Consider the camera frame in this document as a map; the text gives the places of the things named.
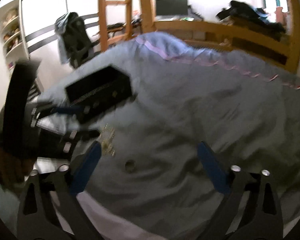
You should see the dark metal ring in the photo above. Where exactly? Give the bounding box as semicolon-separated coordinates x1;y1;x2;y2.
124;159;137;173

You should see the black jewelry box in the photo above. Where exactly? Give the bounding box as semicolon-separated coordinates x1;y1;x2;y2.
65;65;133;124

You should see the black office chair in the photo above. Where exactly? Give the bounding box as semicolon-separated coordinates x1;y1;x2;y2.
67;12;100;69

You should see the grey striped duvet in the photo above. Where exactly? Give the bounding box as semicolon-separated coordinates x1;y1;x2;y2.
0;31;300;240

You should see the grey garment on chair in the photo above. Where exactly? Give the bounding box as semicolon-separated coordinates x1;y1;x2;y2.
54;12;72;64

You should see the wooden ladder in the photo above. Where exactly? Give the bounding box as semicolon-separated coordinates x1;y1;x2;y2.
98;0;133;51

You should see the white shelf unit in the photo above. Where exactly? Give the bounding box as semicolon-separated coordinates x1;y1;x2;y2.
0;0;29;72

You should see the black computer monitor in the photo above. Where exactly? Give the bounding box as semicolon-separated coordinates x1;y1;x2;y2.
155;0;188;16

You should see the pile of dark clothes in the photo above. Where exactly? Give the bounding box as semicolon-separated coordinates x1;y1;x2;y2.
216;0;286;41

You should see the pink container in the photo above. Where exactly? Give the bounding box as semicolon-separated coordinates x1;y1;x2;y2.
275;7;287;25

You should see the wooden loft bed frame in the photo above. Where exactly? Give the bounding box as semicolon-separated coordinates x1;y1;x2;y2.
140;0;300;74

